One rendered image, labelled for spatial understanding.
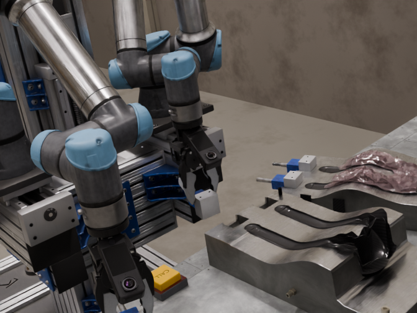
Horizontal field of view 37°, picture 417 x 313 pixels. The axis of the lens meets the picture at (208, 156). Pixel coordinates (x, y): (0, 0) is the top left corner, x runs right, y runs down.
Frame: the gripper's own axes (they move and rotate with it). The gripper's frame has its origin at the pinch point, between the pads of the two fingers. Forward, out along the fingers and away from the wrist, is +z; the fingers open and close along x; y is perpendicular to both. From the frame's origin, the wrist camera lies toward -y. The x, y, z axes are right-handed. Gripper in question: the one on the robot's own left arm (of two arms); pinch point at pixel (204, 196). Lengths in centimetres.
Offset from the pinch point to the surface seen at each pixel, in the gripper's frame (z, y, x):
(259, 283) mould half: 13.2, -22.2, 0.9
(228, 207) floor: 97, 148, -86
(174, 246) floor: 97, 132, -43
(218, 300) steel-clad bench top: 14.7, -19.3, 10.1
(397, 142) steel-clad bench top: 16, 13, -78
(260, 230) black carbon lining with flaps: 6.7, -13.2, -6.6
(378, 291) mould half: 8.7, -45.7, -12.3
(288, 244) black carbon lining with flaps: 7.1, -21.9, -8.2
